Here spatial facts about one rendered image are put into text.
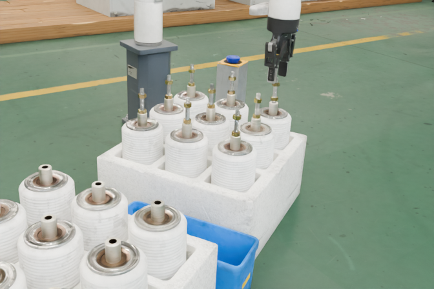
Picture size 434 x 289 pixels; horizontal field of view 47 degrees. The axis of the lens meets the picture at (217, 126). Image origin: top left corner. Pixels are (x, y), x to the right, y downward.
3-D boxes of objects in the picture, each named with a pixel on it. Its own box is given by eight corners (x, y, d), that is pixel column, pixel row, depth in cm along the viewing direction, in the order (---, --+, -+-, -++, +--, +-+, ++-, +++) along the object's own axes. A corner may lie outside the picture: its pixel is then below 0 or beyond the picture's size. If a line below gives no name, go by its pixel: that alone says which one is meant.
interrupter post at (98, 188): (88, 201, 86) (88, 184, 84) (97, 195, 88) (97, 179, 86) (100, 205, 85) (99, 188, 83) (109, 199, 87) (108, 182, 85)
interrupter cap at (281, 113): (293, 114, 128) (293, 111, 127) (277, 122, 122) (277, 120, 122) (268, 106, 132) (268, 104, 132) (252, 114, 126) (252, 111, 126)
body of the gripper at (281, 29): (292, 19, 112) (287, 59, 116) (305, 13, 119) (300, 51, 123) (261, 14, 116) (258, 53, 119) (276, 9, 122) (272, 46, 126)
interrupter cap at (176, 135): (210, 139, 111) (210, 137, 111) (181, 147, 107) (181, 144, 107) (192, 128, 117) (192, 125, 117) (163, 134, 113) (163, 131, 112)
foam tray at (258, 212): (99, 222, 123) (95, 157, 116) (179, 160, 155) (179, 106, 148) (245, 274, 108) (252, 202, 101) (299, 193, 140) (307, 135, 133)
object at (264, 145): (277, 197, 124) (284, 130, 117) (251, 211, 118) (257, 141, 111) (248, 182, 130) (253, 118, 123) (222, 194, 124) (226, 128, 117)
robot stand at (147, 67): (121, 122, 181) (119, 40, 169) (156, 115, 189) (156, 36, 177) (140, 136, 170) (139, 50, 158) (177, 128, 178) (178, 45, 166)
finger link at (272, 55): (266, 40, 115) (267, 63, 119) (263, 44, 114) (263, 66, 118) (277, 42, 114) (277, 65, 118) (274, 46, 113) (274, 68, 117)
